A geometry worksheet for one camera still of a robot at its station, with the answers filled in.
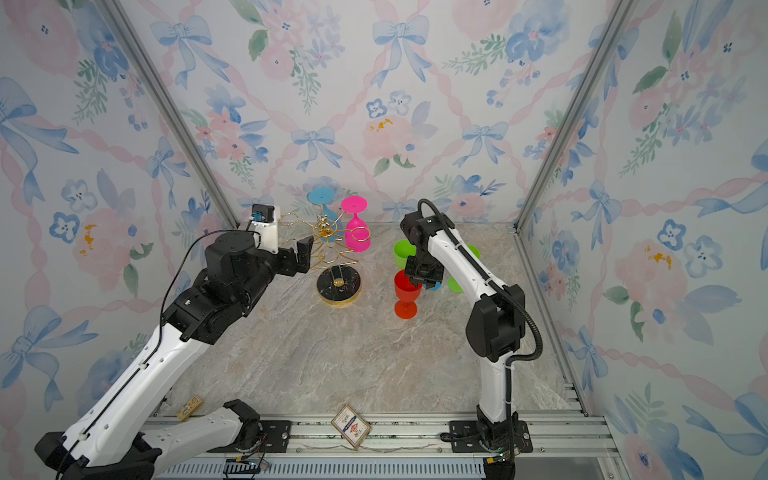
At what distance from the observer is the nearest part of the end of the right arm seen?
2.40ft

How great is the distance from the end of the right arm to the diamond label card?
0.38 meters

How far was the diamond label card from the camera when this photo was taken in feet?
2.45
